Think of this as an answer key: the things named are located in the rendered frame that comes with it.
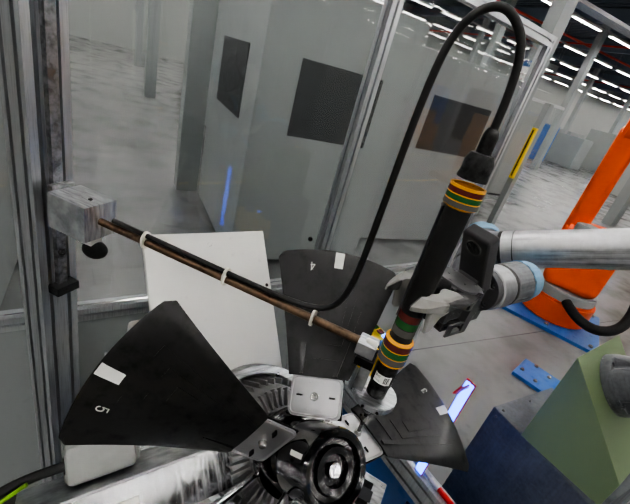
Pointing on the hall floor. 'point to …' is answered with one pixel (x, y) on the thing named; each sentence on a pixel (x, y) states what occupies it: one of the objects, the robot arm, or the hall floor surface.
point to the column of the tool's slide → (48, 344)
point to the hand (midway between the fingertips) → (406, 291)
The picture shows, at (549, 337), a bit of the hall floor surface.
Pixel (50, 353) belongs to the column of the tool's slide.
